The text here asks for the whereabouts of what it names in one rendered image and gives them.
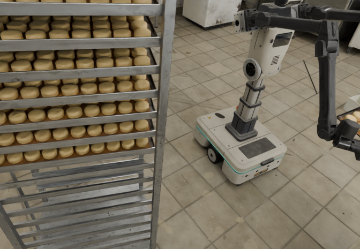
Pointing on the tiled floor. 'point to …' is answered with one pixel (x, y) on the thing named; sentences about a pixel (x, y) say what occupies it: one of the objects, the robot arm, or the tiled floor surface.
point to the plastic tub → (352, 103)
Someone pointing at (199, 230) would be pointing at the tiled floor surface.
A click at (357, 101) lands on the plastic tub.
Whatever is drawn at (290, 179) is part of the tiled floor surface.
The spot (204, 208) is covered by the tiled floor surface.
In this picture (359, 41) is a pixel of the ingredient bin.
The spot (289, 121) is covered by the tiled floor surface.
